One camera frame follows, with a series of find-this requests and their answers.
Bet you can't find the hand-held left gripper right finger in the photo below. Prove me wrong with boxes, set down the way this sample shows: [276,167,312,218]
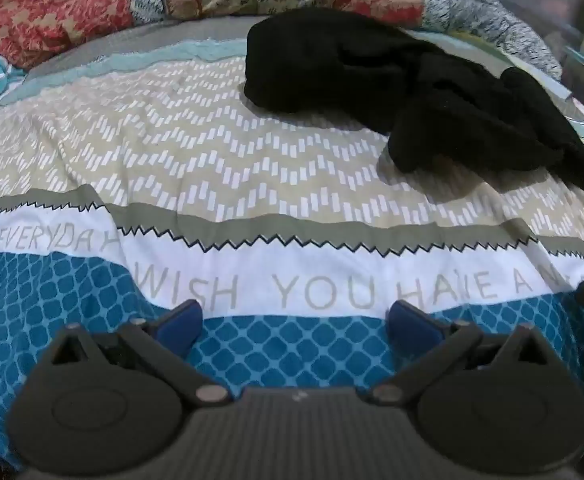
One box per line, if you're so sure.
[371,299,554,409]

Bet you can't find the printed zigzag bedspread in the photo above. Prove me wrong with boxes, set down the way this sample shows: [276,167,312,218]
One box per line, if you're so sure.
[0,20,584,461]

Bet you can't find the floral patchwork quilt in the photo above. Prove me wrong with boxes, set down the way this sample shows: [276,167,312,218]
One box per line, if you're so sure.
[0,0,563,81]

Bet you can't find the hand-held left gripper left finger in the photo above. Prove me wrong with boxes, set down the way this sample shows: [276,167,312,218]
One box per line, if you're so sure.
[47,299,234,409]

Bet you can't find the black pants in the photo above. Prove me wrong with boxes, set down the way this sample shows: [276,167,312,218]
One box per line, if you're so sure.
[243,7,584,208]

